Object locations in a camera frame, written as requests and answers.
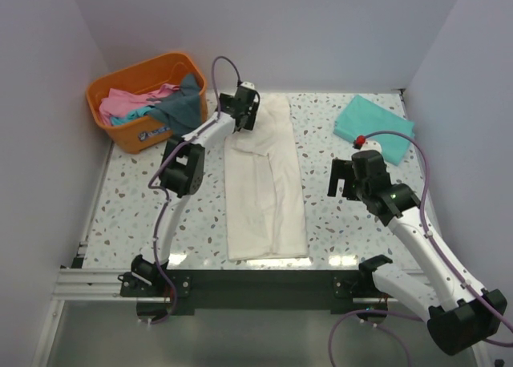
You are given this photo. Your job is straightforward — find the white t-shirt with red print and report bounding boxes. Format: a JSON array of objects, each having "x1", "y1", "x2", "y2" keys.
[{"x1": 224, "y1": 94, "x2": 309, "y2": 260}]

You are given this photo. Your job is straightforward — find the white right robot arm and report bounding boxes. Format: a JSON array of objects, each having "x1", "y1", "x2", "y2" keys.
[{"x1": 328, "y1": 150, "x2": 507, "y2": 356}]

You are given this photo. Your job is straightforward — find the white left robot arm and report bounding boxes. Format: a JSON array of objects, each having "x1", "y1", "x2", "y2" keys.
[{"x1": 131, "y1": 82, "x2": 261, "y2": 296}]

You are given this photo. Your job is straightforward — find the folded turquoise t-shirt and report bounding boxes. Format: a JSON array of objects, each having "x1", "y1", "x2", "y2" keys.
[{"x1": 333, "y1": 95, "x2": 414, "y2": 166}]

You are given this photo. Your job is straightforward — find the dark teal t-shirt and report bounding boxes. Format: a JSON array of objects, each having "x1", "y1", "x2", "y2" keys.
[{"x1": 147, "y1": 74, "x2": 202, "y2": 135}]

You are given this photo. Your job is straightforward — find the orange plastic laundry basket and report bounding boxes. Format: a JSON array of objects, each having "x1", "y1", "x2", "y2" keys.
[{"x1": 86, "y1": 51, "x2": 208, "y2": 154}]

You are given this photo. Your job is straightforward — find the light blue t-shirt in basket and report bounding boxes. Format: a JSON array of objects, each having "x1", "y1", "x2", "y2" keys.
[{"x1": 110, "y1": 106, "x2": 152, "y2": 127}]

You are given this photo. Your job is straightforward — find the pink t-shirt in basket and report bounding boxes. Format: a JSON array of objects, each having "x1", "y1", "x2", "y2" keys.
[{"x1": 99, "y1": 83, "x2": 180, "y2": 127}]

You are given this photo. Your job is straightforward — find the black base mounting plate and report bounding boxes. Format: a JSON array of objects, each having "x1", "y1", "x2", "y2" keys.
[{"x1": 118, "y1": 269, "x2": 385, "y2": 318}]

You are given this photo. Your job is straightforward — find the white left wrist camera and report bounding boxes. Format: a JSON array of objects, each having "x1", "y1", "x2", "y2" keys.
[{"x1": 240, "y1": 81, "x2": 256, "y2": 91}]

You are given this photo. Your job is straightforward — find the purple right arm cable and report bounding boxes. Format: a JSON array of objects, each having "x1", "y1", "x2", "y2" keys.
[{"x1": 329, "y1": 130, "x2": 513, "y2": 367}]

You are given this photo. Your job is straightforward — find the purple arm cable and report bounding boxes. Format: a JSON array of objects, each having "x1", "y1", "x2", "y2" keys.
[
  {"x1": 147, "y1": 55, "x2": 245, "y2": 324},
  {"x1": 329, "y1": 130, "x2": 513, "y2": 367}
]

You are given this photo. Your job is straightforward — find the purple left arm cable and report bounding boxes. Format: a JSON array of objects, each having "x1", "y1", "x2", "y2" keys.
[{"x1": 147, "y1": 55, "x2": 245, "y2": 324}]

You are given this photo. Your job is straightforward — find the aluminium frame rail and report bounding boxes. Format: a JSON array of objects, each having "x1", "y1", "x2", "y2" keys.
[{"x1": 51, "y1": 242, "x2": 169, "y2": 304}]

